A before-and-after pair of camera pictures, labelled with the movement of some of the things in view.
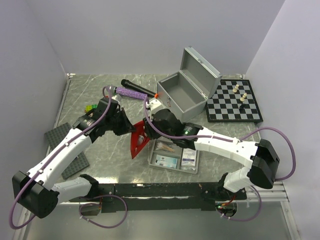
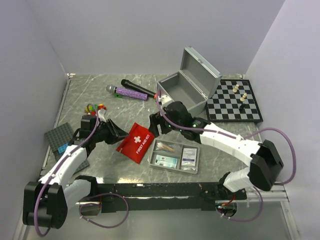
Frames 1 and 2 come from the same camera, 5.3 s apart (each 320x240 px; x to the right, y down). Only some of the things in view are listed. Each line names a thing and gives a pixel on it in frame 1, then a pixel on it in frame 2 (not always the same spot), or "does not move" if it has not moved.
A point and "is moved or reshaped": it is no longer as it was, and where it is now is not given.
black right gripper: [150, 130] → [155, 119]
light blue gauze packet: [166, 161] does not move
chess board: [233, 101] does not move
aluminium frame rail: [277, 193] does not move
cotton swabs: [161, 146] does not move
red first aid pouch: [139, 138] is moved or reshaped
